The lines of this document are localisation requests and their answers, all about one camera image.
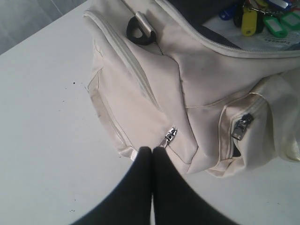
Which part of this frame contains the bunch of colourful key tags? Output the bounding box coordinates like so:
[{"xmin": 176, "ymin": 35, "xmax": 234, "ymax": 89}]
[{"xmin": 218, "ymin": 0, "xmax": 300, "ymax": 38}]

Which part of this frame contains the cream duffel bag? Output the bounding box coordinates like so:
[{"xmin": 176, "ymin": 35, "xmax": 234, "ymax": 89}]
[{"xmin": 83, "ymin": 0, "xmax": 300, "ymax": 177}]

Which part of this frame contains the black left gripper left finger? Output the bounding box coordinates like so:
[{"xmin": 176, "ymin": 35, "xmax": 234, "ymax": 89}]
[{"xmin": 73, "ymin": 147, "xmax": 152, "ymax": 225}]

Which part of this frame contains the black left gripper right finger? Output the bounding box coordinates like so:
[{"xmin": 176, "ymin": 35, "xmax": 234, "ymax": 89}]
[{"xmin": 152, "ymin": 147, "xmax": 232, "ymax": 225}]

